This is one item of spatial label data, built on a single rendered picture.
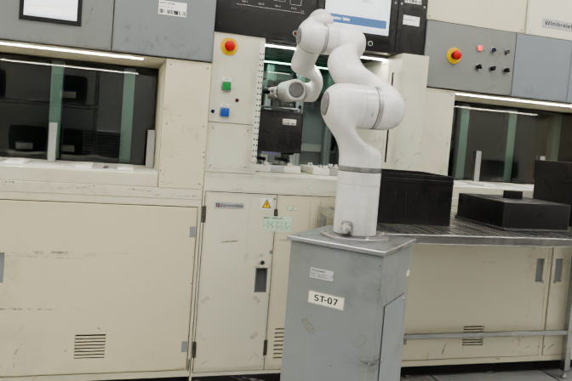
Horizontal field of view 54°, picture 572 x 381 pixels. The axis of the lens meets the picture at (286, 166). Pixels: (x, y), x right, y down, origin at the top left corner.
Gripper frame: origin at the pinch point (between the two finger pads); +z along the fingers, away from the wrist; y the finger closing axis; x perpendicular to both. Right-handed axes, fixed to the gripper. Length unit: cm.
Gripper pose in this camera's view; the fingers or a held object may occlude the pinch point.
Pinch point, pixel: (275, 93)
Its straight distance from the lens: 253.4
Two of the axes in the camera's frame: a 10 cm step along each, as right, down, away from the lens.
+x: 0.8, -10.0, -0.5
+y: 9.6, 0.6, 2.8
